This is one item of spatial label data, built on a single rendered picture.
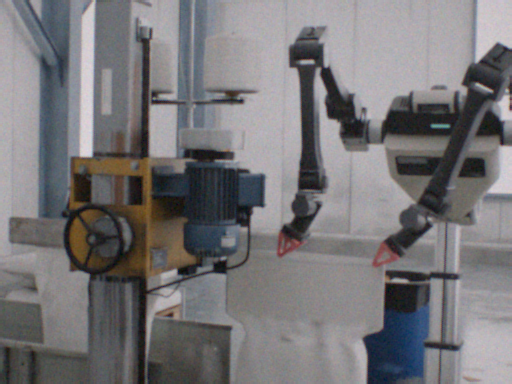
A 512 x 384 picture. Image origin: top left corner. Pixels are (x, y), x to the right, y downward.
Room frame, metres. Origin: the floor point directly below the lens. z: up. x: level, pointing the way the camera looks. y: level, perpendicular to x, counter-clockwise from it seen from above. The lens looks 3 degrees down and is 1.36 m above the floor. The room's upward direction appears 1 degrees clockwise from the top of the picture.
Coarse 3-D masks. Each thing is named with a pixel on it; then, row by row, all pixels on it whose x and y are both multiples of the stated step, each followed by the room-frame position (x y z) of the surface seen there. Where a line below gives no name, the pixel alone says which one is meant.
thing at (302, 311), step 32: (256, 256) 2.28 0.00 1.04; (288, 256) 2.23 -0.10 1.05; (320, 256) 2.25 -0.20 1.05; (256, 288) 2.28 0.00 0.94; (288, 288) 2.23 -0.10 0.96; (320, 288) 2.20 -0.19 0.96; (352, 288) 2.18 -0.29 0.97; (384, 288) 2.16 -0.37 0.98; (256, 320) 2.28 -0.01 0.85; (288, 320) 2.23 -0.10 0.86; (320, 320) 2.20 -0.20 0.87; (352, 320) 2.18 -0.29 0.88; (256, 352) 2.22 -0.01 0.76; (288, 352) 2.18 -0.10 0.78; (320, 352) 2.15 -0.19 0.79; (352, 352) 2.13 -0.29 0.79
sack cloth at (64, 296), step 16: (48, 256) 2.58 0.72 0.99; (64, 256) 2.55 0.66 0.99; (48, 272) 2.56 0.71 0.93; (64, 272) 2.54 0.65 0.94; (80, 272) 2.53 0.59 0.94; (48, 288) 2.53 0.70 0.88; (64, 288) 2.51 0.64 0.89; (80, 288) 2.50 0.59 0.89; (48, 304) 2.50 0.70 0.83; (64, 304) 2.48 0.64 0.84; (80, 304) 2.46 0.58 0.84; (48, 320) 2.47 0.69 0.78; (64, 320) 2.45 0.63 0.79; (80, 320) 2.43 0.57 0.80; (48, 336) 2.48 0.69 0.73; (64, 336) 2.45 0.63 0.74; (80, 336) 2.42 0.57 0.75
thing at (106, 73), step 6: (102, 72) 1.99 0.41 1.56; (108, 72) 1.98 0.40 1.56; (102, 78) 1.99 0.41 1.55; (108, 78) 1.98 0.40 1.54; (102, 84) 1.98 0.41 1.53; (108, 84) 1.98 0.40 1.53; (102, 90) 1.98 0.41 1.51; (108, 90) 1.98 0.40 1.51; (102, 96) 1.98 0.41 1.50; (108, 96) 1.98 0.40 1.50; (102, 102) 1.98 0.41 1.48; (108, 102) 1.98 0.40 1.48; (102, 108) 1.98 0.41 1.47; (108, 108) 1.98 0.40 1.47; (102, 114) 1.98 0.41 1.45; (108, 114) 1.98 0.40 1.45
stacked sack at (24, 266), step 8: (24, 256) 5.18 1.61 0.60; (32, 256) 5.11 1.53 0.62; (8, 264) 5.05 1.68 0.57; (16, 264) 5.02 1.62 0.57; (24, 264) 5.00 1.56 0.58; (32, 264) 4.98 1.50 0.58; (8, 272) 5.04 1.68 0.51; (16, 272) 5.00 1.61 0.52; (24, 272) 4.94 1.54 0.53; (32, 272) 4.92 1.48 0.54
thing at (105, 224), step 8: (96, 224) 1.93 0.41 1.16; (104, 224) 1.92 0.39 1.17; (112, 224) 1.90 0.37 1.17; (128, 224) 1.95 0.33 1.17; (104, 232) 1.92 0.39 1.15; (112, 232) 1.91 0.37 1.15; (128, 232) 1.93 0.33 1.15; (112, 240) 1.91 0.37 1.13; (128, 240) 1.93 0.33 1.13; (96, 248) 1.93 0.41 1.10; (104, 248) 1.92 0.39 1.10; (112, 248) 1.91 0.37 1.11; (128, 248) 1.94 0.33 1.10; (104, 256) 1.92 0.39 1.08; (112, 256) 1.92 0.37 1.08
